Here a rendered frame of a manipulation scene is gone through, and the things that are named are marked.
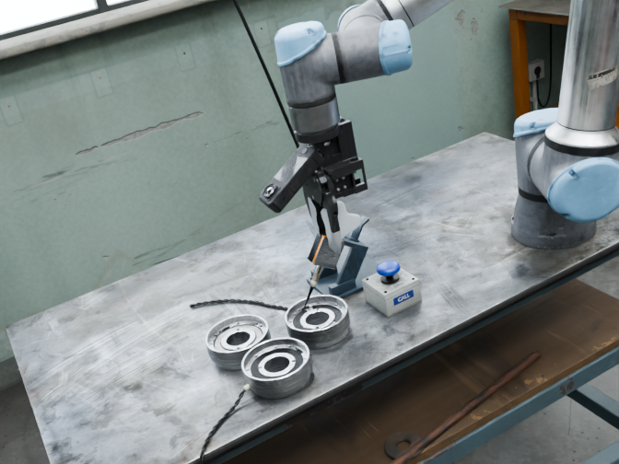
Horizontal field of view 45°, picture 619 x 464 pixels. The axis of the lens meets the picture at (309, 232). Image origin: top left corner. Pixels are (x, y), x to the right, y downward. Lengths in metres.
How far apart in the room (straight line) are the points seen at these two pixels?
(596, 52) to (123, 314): 0.93
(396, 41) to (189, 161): 1.79
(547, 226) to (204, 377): 0.65
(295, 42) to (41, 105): 1.65
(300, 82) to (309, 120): 0.06
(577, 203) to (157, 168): 1.84
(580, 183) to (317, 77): 0.43
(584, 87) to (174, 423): 0.78
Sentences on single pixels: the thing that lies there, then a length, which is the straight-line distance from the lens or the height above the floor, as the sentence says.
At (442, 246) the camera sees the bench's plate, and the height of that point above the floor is 0.80.
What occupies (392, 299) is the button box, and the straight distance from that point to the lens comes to 1.25.
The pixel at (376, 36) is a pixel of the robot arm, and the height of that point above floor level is 1.25.
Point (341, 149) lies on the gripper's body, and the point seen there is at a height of 1.09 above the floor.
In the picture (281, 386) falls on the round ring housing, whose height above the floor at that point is 0.83.
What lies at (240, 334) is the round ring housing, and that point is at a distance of 1.26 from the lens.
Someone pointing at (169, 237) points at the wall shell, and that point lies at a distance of 2.88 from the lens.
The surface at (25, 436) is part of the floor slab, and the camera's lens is 2.70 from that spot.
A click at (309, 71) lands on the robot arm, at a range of 1.10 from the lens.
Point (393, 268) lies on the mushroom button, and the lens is 1.25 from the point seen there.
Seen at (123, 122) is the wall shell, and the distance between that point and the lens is 2.71.
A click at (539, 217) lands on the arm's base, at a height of 0.86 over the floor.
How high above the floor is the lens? 1.51
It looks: 27 degrees down
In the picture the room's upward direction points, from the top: 12 degrees counter-clockwise
